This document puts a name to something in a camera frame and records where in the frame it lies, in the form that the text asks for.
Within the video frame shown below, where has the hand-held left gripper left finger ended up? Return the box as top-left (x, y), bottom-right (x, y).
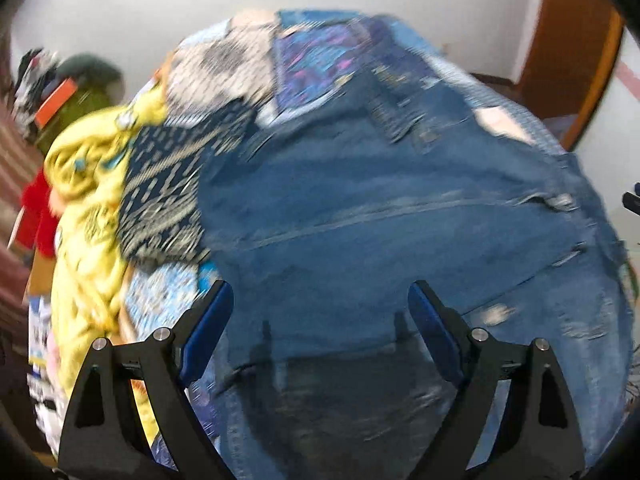
top-left (57, 280), bottom-right (236, 480)

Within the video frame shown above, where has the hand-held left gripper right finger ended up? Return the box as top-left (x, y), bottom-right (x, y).
top-left (407, 280), bottom-right (586, 480)

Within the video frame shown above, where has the yellow fleece blanket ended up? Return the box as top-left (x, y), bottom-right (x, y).
top-left (44, 80), bottom-right (168, 461)

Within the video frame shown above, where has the navy patterned cloth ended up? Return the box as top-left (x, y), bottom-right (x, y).
top-left (117, 105), bottom-right (256, 266)

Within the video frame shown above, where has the red plush toy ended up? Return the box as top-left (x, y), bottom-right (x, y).
top-left (15, 170), bottom-right (61, 261)

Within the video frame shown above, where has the striped curtain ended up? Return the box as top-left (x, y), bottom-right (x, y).
top-left (0, 105), bottom-right (46, 311)

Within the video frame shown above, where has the orange box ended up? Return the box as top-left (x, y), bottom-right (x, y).
top-left (34, 77), bottom-right (78, 128)

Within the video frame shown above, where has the dark green pillow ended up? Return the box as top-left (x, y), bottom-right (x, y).
top-left (57, 52), bottom-right (123, 91)

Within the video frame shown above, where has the patchwork patterned bedspread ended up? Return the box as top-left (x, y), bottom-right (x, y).
top-left (117, 7), bottom-right (568, 480)

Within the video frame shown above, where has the wooden door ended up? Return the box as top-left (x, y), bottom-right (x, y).
top-left (515, 0), bottom-right (626, 153)

